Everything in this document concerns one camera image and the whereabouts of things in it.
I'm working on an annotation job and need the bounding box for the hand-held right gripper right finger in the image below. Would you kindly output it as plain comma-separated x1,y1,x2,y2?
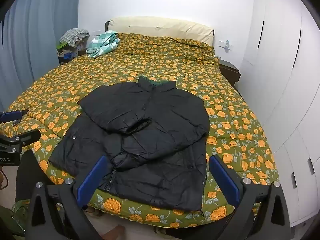
209,155,298,240

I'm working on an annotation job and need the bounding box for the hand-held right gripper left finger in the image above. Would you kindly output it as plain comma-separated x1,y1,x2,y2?
26,155,115,240

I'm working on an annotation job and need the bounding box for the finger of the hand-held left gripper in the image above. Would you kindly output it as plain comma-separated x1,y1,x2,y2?
0,109,29,124
0,129,41,152

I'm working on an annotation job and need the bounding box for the black puffer jacket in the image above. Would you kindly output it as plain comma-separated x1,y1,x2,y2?
49,75,211,217

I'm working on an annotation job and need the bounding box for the pile of clothes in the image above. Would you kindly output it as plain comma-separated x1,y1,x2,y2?
56,28,90,65

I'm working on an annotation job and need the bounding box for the brown slipper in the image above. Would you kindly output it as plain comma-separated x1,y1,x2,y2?
82,205,102,217

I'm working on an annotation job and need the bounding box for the green patterned cloth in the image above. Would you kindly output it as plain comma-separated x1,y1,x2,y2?
0,199,28,238

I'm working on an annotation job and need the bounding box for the blue curtain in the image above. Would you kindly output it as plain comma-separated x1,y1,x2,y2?
0,0,82,111

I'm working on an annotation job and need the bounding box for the green floral bedspread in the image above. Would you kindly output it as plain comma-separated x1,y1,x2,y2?
5,32,280,228

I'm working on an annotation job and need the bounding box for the dark wooden nightstand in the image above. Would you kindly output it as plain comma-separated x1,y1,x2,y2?
218,59,242,88

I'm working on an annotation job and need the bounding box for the white wardrobe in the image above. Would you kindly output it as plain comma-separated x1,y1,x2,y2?
235,0,320,228

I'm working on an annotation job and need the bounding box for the green plaid cloth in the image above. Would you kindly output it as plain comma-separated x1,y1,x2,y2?
86,30,120,58

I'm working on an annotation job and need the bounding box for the cream padded headboard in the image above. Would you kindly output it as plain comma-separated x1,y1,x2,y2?
108,17,215,47

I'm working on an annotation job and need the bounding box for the white wall socket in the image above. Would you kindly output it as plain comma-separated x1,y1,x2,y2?
218,39,233,52

